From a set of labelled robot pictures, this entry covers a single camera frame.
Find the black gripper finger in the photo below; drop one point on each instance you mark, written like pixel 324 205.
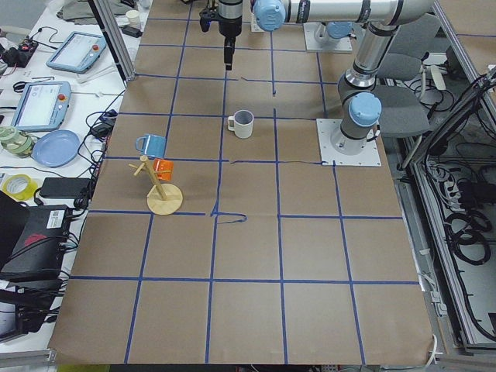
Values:
pixel 228 52

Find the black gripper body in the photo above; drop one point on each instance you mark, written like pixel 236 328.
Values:
pixel 229 24

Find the white grey mug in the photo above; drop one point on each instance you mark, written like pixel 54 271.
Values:
pixel 241 123

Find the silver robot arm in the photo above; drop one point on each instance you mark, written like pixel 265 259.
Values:
pixel 382 19

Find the white paper cup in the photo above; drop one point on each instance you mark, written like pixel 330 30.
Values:
pixel 133 17

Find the orange cup on tree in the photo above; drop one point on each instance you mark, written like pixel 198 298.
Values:
pixel 163 169

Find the blue mug on tree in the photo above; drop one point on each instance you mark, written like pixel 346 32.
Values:
pixel 151 145

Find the upper teach pendant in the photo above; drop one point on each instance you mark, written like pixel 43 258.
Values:
pixel 77 53

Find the teach pendant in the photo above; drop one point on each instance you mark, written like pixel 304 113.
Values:
pixel 77 53
pixel 42 106

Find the wooden mug tree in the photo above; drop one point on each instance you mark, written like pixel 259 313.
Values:
pixel 163 198

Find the grey office chair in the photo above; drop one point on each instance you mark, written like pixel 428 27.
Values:
pixel 402 113

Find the lower teach pendant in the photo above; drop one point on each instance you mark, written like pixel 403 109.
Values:
pixel 42 106

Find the light blue plate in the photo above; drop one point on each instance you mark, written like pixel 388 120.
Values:
pixel 56 148

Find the yellow tape roll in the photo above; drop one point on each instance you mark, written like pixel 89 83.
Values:
pixel 20 187

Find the black computer box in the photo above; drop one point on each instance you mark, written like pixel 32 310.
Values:
pixel 32 240

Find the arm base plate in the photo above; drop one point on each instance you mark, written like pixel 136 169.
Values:
pixel 338 150
pixel 331 37

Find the aluminium frame post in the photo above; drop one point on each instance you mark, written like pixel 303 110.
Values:
pixel 110 30

